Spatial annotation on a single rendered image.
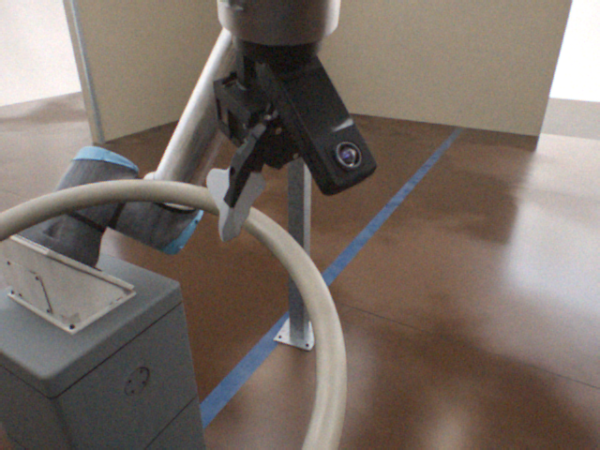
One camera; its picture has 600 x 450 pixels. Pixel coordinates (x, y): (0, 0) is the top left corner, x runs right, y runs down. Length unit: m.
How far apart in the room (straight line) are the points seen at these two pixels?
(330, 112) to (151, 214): 0.80
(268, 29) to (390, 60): 6.45
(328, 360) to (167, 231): 0.74
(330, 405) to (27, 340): 0.86
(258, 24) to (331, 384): 0.31
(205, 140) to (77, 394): 0.63
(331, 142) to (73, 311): 0.87
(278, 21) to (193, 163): 0.74
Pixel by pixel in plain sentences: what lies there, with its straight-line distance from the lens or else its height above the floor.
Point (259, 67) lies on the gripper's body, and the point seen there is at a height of 1.47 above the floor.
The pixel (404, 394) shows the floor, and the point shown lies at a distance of 2.06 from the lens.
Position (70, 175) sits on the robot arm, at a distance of 1.15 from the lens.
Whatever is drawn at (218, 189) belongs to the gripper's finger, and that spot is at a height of 1.35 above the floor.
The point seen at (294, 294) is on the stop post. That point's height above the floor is 0.27.
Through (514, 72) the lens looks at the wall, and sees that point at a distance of 6.43.
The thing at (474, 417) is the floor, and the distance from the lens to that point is 2.06.
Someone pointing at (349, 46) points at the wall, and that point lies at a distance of 6.96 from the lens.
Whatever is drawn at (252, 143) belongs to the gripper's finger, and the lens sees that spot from 0.37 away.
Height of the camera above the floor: 1.51
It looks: 27 degrees down
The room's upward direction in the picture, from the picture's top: straight up
